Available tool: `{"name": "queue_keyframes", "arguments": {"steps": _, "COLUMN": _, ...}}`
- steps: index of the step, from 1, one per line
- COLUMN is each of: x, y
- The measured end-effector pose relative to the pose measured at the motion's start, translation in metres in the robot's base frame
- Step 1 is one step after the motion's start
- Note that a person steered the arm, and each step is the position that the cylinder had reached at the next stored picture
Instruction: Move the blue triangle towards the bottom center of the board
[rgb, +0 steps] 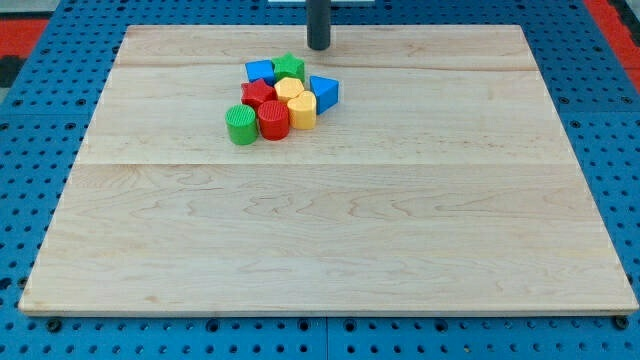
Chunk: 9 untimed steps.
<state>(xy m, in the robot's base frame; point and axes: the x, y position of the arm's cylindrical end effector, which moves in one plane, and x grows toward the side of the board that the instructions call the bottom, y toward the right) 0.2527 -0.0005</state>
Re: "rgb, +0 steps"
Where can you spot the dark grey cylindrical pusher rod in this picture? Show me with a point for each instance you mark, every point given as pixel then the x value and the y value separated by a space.
pixel 318 24

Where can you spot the blue triangle block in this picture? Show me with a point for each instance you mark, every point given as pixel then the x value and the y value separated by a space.
pixel 326 91

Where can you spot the light wooden board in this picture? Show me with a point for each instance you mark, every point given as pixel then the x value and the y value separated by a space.
pixel 441 184

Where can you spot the green star block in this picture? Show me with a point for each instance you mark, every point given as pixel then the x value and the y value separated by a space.
pixel 288 66

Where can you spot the blue cube block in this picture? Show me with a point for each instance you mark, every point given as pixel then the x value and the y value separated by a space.
pixel 261 69

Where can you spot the yellow hexagon block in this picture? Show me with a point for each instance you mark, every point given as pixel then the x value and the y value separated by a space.
pixel 288 88

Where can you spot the yellow heart block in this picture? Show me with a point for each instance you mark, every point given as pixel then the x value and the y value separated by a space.
pixel 302 111

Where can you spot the red star block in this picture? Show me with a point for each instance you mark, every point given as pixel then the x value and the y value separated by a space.
pixel 255 93

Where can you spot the red cylinder block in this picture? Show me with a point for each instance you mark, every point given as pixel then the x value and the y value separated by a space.
pixel 273 118

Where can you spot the green cylinder block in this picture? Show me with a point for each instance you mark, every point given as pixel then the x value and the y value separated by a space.
pixel 241 124

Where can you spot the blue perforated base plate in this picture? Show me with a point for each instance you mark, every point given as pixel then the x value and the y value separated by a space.
pixel 47 109

